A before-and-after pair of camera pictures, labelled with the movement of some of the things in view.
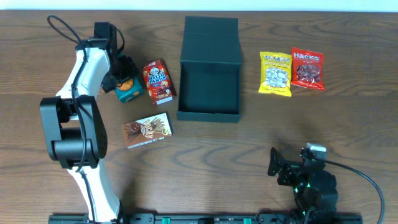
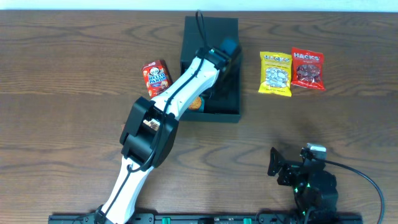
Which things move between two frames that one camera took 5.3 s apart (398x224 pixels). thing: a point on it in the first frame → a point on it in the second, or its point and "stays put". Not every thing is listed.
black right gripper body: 290,177 stays put
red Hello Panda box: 158,81 stays put
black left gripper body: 125,69 → 220,91
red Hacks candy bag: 308,69 stays put
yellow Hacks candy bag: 277,74 stays put
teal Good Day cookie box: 129,89 → 198,104
